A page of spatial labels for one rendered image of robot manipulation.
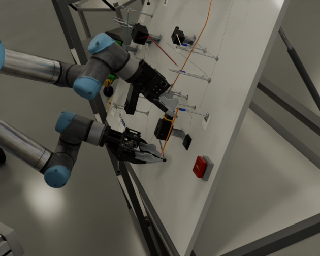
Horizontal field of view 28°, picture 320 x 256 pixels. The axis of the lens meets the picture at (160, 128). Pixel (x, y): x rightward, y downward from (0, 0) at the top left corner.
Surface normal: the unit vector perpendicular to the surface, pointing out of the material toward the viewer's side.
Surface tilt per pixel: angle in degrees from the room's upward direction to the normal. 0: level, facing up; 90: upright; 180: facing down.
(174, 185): 54
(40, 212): 0
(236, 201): 0
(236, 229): 0
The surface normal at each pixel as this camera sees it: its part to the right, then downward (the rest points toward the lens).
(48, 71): 0.68, 0.22
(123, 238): -0.28, -0.86
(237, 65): -0.91, -0.21
